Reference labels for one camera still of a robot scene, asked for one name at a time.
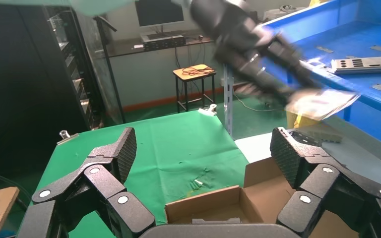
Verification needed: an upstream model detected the white desktop device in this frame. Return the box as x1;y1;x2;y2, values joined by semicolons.
264;4;310;21

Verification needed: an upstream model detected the brown cardboard box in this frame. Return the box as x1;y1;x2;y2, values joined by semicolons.
165;157;359;238

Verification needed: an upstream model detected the black desktop device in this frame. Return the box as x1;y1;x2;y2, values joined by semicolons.
142;34;187;51

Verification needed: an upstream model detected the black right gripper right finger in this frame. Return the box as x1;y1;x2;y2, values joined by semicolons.
269;127;381;238

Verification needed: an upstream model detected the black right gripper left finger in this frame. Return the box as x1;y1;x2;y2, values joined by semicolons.
16;127;156;238

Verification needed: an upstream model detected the blue plastic tray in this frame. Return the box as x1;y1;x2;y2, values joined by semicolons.
261;0;381;152

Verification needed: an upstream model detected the black computer monitor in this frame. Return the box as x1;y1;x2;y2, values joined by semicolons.
134;0;185;29

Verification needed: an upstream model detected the dark coiled cable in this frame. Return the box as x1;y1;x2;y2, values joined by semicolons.
181;65;216;75

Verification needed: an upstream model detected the grey slotted shelf upright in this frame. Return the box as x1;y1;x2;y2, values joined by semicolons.
222;62;236;137

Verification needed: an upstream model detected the light wooden board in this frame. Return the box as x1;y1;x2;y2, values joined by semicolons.
0;186;20;238

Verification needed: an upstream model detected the black stool with orange seat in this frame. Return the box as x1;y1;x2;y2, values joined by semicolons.
173;64;217;114

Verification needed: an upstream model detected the large grey metal frame part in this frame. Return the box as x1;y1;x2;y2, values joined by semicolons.
289;130;322;147

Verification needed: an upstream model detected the silver binder clip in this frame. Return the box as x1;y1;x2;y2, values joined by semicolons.
57;130;79;145
198;104;218;117

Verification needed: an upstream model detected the grey metal shelf board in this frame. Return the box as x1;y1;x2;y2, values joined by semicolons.
230;62;381;168

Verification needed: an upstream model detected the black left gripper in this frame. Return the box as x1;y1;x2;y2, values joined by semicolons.
190;0;319;106

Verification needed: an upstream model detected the black equipment cabinet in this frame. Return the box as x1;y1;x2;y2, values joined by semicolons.
0;3;126;179

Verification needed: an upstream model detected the green cloth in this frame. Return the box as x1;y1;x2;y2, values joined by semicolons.
29;110;251;238

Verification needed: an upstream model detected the dark desk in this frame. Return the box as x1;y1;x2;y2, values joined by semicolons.
106;29;226;59

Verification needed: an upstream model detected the white board sheet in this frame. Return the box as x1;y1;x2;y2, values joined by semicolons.
235;123;381;194

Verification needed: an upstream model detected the silver metal I/O shield plate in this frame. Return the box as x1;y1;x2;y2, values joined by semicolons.
331;55;381;75
284;88;361;121

